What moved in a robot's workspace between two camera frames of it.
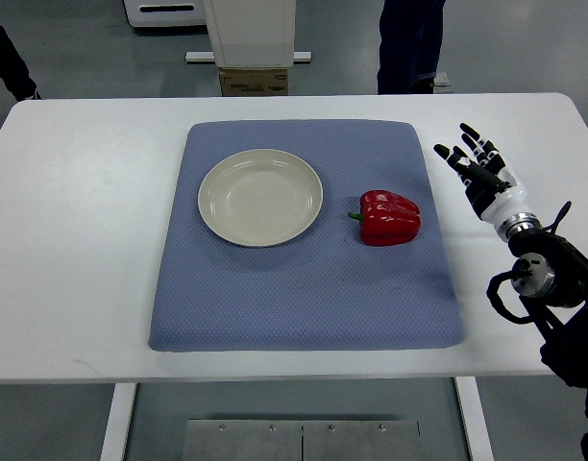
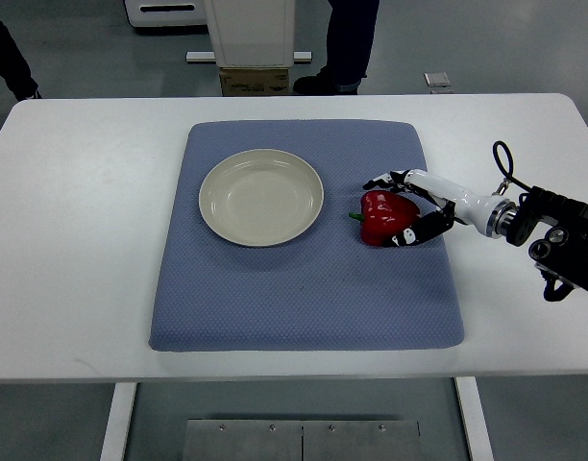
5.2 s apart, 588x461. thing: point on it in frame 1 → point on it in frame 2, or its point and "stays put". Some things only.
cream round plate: [260, 198] stays put
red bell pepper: [387, 219] stays put
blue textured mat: [330, 290] stays put
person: [410, 46] → [350, 37]
